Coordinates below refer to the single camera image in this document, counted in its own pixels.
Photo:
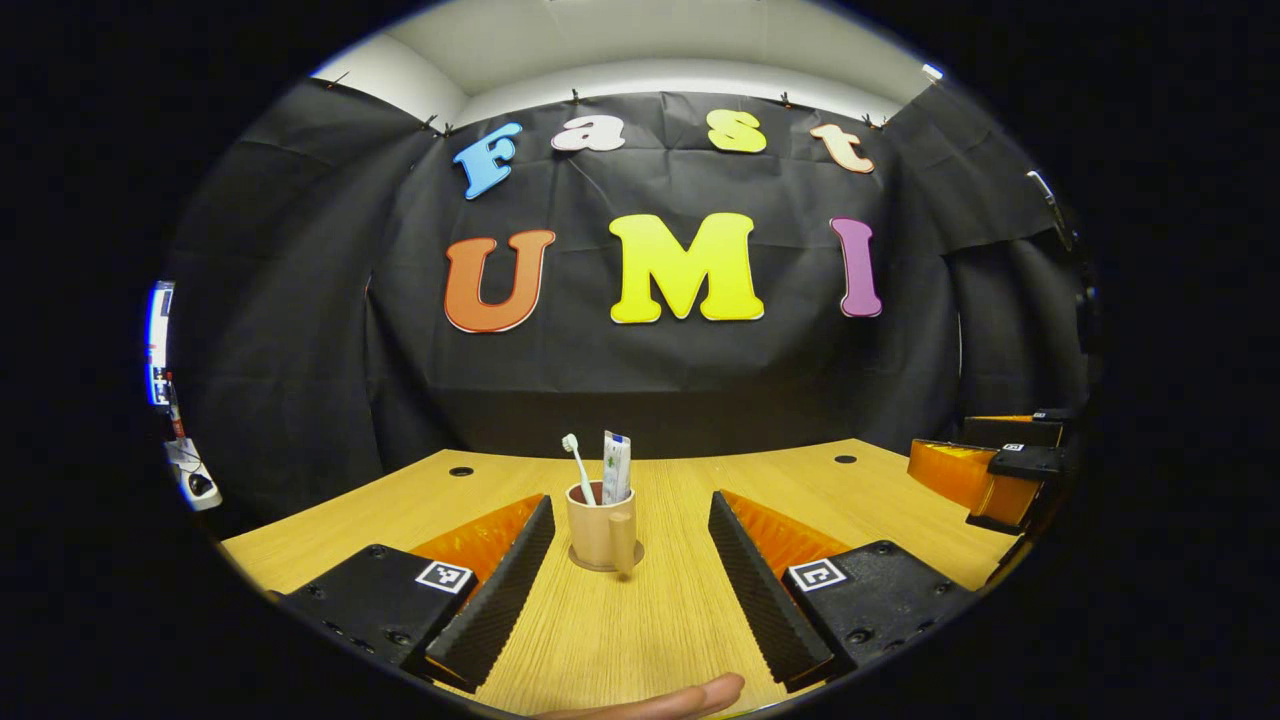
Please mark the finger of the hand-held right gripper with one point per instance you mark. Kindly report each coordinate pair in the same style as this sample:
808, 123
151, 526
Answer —
960, 475
1010, 430

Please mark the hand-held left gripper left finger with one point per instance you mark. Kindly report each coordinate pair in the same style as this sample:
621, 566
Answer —
497, 600

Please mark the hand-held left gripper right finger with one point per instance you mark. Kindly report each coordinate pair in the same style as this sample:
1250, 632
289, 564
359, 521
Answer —
762, 600

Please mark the beige cup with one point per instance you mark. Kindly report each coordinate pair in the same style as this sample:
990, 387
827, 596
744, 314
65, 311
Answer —
592, 535

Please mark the round brown coaster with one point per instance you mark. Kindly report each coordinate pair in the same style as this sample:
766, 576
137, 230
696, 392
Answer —
638, 555

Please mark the white green toothbrush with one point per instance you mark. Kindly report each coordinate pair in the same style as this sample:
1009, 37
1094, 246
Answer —
580, 470

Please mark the white toothpaste tube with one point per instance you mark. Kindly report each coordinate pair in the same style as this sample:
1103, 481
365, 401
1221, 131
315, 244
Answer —
617, 468

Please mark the wooden desktop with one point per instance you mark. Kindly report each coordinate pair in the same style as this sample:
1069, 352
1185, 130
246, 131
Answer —
660, 620

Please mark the black backdrop cloth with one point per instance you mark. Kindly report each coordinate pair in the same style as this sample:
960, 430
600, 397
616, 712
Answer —
650, 380

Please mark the black computer mouse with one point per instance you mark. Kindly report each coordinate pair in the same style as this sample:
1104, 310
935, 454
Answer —
200, 485

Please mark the white side table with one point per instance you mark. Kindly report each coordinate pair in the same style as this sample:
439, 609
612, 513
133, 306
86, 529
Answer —
185, 460

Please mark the red capped bottle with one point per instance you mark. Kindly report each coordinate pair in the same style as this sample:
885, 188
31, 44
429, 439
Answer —
177, 415

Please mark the computer monitor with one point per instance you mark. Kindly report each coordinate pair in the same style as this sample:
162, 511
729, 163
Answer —
160, 345

